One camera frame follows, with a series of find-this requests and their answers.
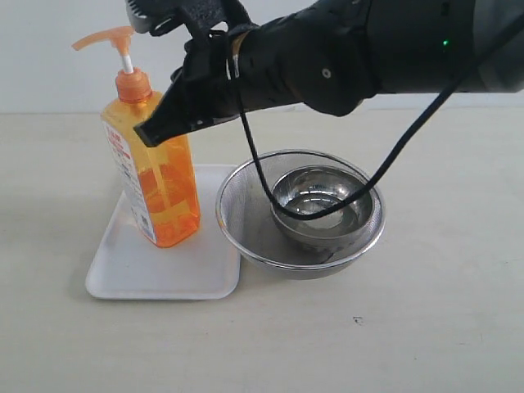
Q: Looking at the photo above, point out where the small stainless steel bowl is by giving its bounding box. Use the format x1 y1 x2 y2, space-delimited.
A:
272 165 377 247

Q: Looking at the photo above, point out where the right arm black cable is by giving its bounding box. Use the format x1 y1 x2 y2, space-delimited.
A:
208 7 524 220

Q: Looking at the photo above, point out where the orange dish soap bottle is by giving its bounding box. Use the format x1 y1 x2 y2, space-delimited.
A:
72 26 201 248

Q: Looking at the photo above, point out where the steel mesh strainer basket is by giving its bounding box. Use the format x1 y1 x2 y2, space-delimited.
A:
215 149 386 280

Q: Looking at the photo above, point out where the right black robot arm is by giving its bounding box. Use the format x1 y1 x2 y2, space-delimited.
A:
126 0 523 147

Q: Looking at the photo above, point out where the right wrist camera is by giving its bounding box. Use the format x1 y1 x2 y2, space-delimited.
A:
126 0 253 37

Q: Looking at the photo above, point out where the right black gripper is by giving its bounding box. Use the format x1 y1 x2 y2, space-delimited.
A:
133 29 240 147

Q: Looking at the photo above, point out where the white rectangular plastic tray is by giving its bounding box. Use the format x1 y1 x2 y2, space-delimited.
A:
85 165 241 300

